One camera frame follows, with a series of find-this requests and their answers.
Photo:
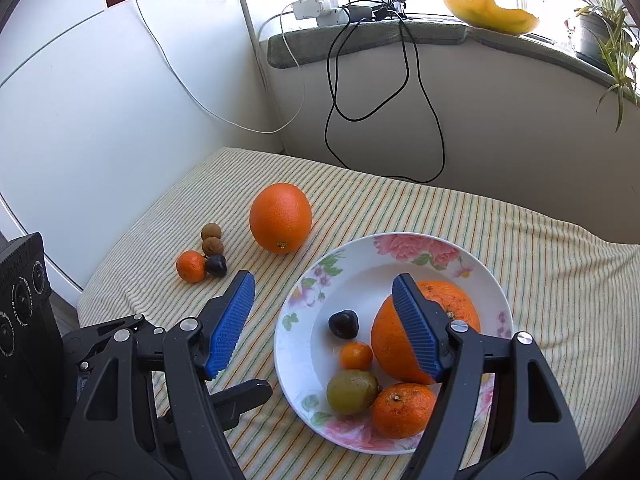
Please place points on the tiny orange kumquat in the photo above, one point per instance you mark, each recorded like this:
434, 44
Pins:
356, 355

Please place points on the rough large orange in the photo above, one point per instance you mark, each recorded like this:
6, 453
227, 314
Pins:
387, 345

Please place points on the dark purple plum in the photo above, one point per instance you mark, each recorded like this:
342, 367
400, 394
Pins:
343, 323
216, 265

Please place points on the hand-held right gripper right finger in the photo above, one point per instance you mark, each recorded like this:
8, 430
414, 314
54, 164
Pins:
415, 325

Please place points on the white power strip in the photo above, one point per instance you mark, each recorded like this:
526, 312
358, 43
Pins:
315, 10

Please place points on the smooth large orange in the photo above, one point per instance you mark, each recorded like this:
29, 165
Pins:
280, 217

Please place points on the green round fruit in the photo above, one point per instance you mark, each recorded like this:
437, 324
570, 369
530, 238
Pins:
352, 391

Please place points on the small mandarin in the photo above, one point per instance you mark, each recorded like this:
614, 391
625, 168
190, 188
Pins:
191, 266
404, 410

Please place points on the black power adapter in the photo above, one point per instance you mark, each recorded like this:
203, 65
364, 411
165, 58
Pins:
367, 11

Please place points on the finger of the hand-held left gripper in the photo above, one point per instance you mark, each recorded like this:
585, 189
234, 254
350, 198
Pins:
90, 342
245, 395

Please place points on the potted spider plant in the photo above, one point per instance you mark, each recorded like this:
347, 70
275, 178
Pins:
592, 30

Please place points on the yellow wavy bowl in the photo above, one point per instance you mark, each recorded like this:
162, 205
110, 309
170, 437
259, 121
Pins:
490, 15

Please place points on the brown longan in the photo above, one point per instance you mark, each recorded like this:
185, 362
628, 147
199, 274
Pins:
213, 246
211, 230

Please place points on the floral white plate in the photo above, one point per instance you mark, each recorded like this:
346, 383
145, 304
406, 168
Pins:
310, 340

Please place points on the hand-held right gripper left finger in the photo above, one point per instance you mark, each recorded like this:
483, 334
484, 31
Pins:
232, 325

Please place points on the striped table cloth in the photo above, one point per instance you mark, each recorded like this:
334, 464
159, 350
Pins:
450, 220

